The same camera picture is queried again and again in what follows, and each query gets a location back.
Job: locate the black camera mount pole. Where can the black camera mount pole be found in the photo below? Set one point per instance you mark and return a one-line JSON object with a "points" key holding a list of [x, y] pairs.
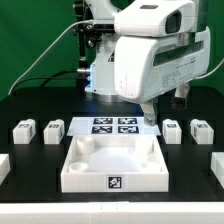
{"points": [[81, 11]]}

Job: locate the white block edge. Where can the white block edge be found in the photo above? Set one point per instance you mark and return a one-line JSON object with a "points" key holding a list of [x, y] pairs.
{"points": [[217, 166], [4, 166]]}

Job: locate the white front rail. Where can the white front rail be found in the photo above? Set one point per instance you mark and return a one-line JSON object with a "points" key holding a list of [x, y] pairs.
{"points": [[113, 213]]}

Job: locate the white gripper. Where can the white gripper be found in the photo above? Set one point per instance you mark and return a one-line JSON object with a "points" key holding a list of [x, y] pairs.
{"points": [[145, 68]]}

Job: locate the white square tabletop tray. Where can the white square tabletop tray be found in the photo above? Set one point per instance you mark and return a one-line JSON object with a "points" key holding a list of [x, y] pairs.
{"points": [[114, 163]]}

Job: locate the white sheet with markers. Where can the white sheet with markers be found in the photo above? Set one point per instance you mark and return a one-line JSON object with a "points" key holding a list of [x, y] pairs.
{"points": [[110, 125]]}

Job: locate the white block left edge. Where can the white block left edge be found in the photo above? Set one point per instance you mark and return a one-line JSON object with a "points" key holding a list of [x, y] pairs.
{"points": [[4, 166]]}

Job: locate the white block right edge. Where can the white block right edge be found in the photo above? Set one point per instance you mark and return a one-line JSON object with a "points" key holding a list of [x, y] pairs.
{"points": [[217, 166]]}

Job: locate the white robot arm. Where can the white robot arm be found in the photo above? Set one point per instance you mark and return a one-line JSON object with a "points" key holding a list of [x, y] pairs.
{"points": [[142, 18]]}

